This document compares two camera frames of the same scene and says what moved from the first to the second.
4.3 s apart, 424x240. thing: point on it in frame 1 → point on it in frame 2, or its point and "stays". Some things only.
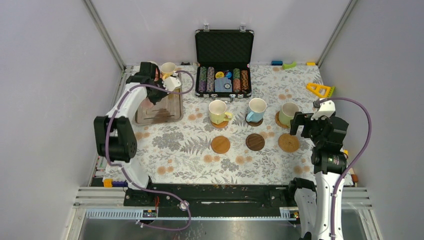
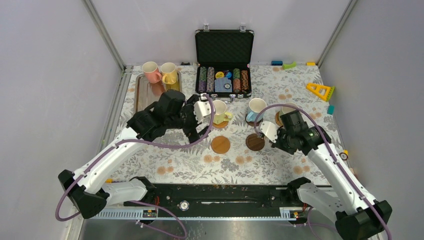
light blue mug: [257, 107] stays
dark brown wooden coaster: [255, 142] stays
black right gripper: [301, 118] → [280, 132]
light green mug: [287, 112] stays
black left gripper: [154, 100] → [192, 132]
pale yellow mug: [217, 110] stays
